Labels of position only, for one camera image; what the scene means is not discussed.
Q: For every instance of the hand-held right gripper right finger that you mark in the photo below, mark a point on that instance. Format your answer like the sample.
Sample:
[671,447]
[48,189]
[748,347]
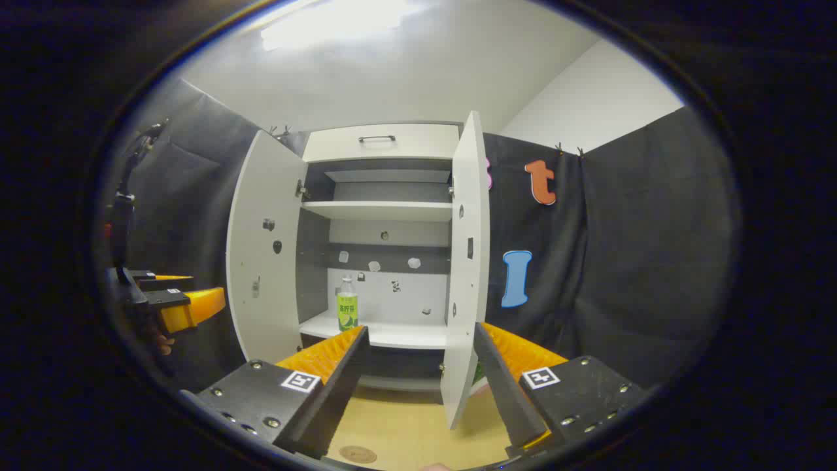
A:
[507,392]

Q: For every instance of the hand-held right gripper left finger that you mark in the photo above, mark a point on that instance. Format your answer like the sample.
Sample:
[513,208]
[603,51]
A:
[333,392]

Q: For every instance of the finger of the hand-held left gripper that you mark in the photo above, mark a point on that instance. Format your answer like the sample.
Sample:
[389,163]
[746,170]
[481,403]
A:
[193,309]
[160,281]

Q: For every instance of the round brown coaster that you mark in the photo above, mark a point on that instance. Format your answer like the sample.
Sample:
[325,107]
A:
[358,454]

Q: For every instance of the white cabinet door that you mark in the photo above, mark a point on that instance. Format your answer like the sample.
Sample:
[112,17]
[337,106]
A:
[465,327]
[268,314]

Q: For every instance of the clear bottle with green label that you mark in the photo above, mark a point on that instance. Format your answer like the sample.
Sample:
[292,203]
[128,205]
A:
[347,311]

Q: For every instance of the white and grey cabinet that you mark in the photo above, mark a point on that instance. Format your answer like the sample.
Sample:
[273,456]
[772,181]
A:
[392,232]

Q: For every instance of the white cabinet shelf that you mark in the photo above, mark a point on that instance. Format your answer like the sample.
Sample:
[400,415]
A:
[379,210]

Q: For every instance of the white cabinet drawer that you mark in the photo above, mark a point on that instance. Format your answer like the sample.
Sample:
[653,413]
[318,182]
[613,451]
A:
[425,144]

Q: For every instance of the toy watermelon slice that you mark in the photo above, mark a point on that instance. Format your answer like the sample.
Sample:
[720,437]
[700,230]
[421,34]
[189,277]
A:
[481,378]

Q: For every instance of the ceiling light panel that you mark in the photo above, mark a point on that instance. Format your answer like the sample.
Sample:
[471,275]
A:
[327,26]

